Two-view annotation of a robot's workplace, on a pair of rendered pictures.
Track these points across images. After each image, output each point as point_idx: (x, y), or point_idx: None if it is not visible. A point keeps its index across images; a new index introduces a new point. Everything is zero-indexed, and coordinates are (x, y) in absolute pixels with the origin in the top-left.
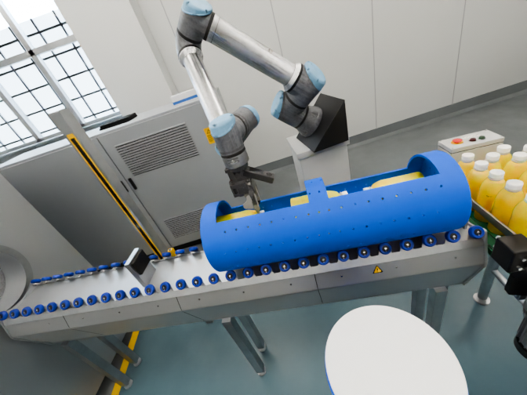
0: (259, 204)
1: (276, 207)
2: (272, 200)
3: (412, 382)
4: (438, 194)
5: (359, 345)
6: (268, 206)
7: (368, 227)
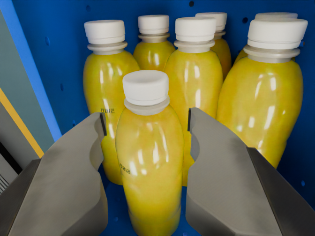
0: (58, 105)
1: (48, 19)
2: (27, 35)
3: None
4: None
5: None
6: (53, 62)
7: None
